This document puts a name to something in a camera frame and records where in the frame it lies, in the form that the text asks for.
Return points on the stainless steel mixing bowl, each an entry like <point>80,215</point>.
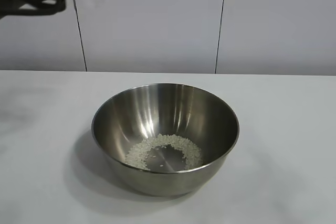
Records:
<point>168,113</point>

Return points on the white rice grains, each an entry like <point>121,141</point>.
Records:
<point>139,153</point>

